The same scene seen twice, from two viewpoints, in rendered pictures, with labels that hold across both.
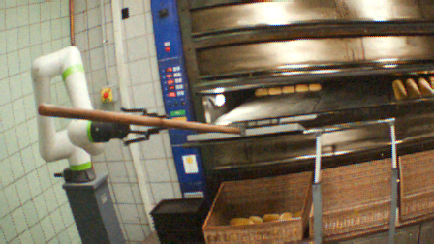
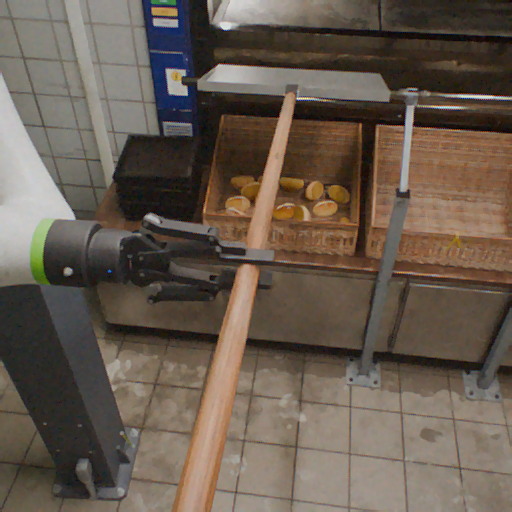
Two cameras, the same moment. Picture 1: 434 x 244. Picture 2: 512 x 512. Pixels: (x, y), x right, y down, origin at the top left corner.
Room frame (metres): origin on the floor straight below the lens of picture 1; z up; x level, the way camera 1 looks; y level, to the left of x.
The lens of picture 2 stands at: (1.39, 0.27, 2.04)
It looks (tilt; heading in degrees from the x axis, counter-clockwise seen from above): 44 degrees down; 349
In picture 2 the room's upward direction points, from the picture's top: straight up
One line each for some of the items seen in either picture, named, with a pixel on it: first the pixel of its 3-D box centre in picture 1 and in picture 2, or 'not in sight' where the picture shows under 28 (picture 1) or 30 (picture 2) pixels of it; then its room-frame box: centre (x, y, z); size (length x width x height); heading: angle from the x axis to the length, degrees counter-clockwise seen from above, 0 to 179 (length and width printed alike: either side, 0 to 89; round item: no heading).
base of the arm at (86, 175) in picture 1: (74, 173); not in sight; (2.49, 0.71, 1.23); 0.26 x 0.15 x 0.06; 76
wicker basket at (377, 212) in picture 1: (356, 196); (446, 195); (2.91, -0.73, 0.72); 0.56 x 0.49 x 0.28; 71
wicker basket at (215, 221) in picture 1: (262, 211); (284, 182); (3.10, -0.16, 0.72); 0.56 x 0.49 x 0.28; 73
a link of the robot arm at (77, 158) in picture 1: (74, 148); not in sight; (2.47, 0.67, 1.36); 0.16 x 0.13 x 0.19; 117
